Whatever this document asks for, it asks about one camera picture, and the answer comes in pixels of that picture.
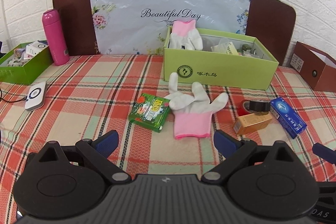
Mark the green printed small box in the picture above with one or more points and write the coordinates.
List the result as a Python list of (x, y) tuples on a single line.
[(150, 112)]

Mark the green box lid tray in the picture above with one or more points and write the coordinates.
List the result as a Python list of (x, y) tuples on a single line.
[(17, 70)]

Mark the blue medicine box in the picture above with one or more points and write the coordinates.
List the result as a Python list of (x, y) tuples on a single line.
[(287, 117)]

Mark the white power bank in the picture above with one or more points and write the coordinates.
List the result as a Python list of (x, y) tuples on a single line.
[(36, 96)]

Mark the dark brown headboard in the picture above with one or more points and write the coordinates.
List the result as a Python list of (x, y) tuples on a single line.
[(271, 21)]

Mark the floral Beautiful Day plastic bag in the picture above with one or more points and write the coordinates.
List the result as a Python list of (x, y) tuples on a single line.
[(125, 27)]

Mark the pink thermos bottle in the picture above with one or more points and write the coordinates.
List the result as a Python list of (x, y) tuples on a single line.
[(55, 37)]

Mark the brown open cardboard box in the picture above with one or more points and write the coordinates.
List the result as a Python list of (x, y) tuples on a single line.
[(316, 67)]

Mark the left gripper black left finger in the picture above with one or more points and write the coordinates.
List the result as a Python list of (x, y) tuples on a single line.
[(95, 154)]

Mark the red tape roll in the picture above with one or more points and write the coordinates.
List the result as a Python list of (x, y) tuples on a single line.
[(243, 108)]

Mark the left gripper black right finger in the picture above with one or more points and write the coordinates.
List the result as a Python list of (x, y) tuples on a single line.
[(236, 154)]

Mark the white pink glove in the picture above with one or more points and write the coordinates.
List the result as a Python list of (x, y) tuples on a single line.
[(185, 36), (193, 113)]

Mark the red plaid bed sheet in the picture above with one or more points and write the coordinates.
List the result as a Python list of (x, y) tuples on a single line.
[(91, 95)]

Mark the gold rectangular box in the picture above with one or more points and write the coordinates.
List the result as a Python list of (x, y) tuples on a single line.
[(252, 122)]

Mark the green open shoe box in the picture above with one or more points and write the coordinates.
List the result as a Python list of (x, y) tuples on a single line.
[(210, 68)]

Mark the black tape roll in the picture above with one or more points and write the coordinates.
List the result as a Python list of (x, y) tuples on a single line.
[(258, 106)]

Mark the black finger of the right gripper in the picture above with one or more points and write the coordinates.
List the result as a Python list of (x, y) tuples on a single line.
[(324, 152)]

